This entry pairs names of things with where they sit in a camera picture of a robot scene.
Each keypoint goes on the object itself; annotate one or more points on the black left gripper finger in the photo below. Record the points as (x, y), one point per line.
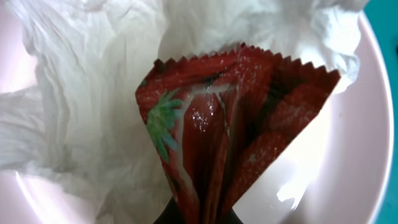
(171, 215)

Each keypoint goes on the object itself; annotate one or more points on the red strawberry wrapper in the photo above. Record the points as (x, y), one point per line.
(219, 121)

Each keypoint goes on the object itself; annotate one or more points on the white napkin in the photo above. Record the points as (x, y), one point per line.
(80, 126)

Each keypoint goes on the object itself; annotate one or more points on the pink plate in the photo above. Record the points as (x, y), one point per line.
(336, 172)

